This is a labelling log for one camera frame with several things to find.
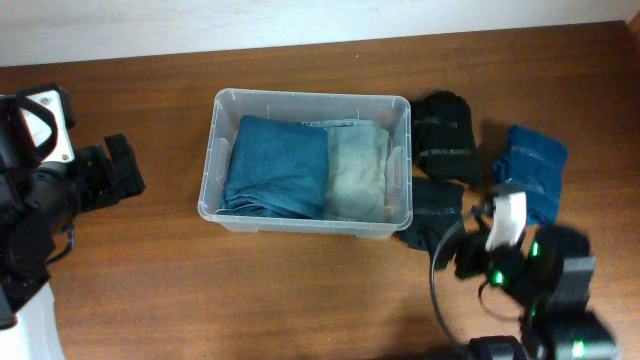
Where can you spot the black taped cloth bundle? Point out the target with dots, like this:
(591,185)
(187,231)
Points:
(436,207)

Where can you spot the clear plastic storage bin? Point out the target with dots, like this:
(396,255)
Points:
(391,112)

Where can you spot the dark blue jeans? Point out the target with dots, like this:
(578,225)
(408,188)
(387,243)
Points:
(277,169)

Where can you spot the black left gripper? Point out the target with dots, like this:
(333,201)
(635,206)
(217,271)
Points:
(93,176)

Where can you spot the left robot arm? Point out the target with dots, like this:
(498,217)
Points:
(30,243)

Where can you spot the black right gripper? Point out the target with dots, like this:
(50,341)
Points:
(470,255)

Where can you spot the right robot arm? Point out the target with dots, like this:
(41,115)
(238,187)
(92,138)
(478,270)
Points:
(550,282)

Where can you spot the blue taped shirt bundle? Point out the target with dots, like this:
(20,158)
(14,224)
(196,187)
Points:
(534,163)

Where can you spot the black taped shirt bundle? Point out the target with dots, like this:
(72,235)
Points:
(443,143)

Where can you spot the light blue jeans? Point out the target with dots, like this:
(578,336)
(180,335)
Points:
(358,151)

